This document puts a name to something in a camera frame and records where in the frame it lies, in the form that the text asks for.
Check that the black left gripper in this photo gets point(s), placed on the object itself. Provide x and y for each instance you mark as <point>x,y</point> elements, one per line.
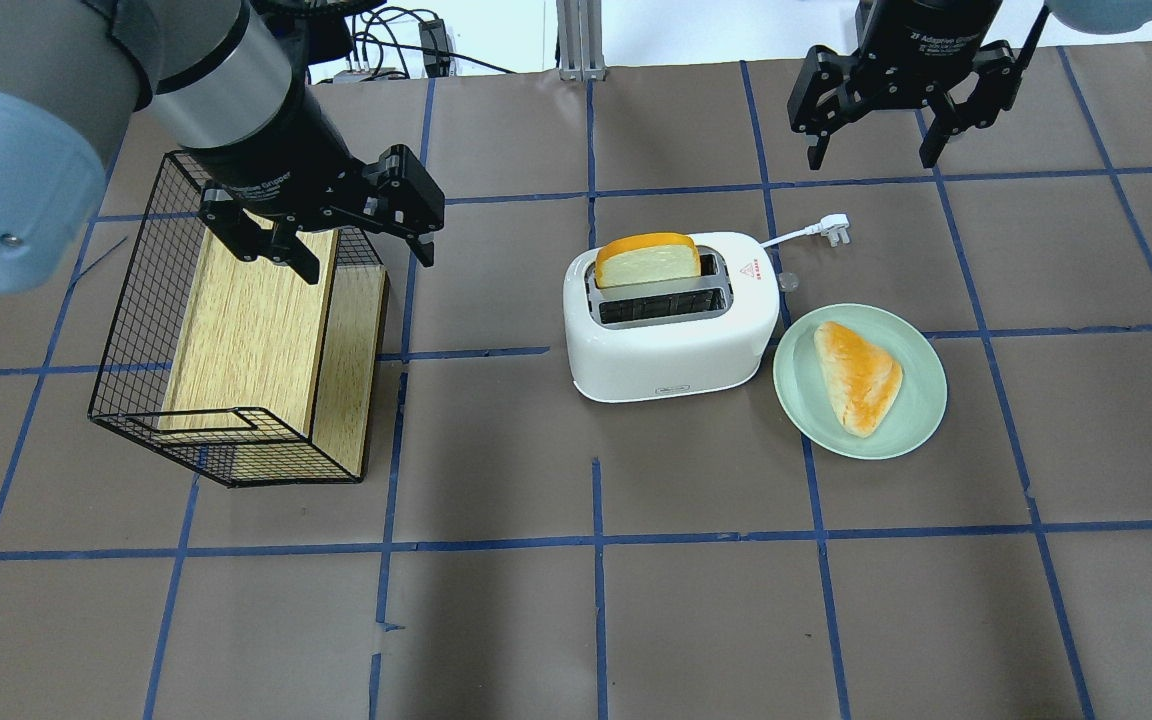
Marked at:
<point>281,150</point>

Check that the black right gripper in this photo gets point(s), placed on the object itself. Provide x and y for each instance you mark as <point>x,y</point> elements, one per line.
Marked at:
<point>921,35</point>

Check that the white toaster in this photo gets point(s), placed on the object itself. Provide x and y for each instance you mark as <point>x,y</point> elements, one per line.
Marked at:
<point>672,338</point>

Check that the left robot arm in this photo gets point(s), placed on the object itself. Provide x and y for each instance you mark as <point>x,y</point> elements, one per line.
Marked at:
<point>227,79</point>

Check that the bread slice in toaster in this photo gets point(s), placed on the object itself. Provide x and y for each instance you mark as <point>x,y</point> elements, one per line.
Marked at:
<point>645,258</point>

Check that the wooden shelf board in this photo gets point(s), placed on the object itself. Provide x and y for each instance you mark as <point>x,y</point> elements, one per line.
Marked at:
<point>271,377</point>

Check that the light green plate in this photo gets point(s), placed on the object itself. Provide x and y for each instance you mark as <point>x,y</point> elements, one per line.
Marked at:
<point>918,410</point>

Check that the triangular toast on plate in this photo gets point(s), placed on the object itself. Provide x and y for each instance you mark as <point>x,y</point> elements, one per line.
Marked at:
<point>862,379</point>

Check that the black wire basket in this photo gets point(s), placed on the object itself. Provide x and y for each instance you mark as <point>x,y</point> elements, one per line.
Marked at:
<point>137,359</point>

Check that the aluminium frame post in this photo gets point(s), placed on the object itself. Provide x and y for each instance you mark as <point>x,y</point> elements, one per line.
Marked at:
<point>580,54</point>

